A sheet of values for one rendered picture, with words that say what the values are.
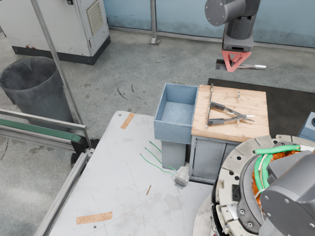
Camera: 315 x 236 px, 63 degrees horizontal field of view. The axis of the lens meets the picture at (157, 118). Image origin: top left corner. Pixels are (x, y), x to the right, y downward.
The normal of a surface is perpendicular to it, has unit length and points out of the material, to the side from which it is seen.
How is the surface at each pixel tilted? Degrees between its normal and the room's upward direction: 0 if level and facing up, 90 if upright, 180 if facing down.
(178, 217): 0
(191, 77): 0
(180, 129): 90
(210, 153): 90
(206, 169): 90
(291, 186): 30
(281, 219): 92
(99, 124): 0
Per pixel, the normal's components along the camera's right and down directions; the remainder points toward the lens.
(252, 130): -0.04, -0.68
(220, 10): -0.79, 0.46
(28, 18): -0.27, 0.72
